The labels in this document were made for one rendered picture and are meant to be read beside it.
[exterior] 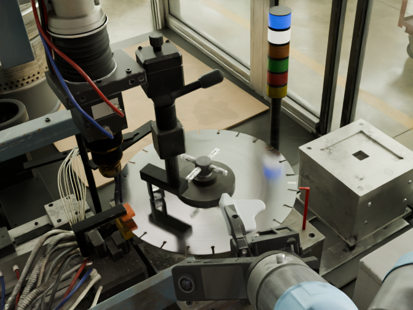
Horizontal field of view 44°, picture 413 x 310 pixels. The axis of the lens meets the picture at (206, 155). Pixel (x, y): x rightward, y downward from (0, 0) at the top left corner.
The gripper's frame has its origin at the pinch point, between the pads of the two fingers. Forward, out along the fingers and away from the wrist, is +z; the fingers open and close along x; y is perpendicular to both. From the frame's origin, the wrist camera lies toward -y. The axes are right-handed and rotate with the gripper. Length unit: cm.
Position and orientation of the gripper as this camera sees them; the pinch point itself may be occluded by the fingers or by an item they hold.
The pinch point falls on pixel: (227, 243)
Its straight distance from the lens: 77.6
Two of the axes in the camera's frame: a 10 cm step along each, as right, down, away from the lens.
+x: -1.6, -9.8, -1.0
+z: -1.5, -0.7, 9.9
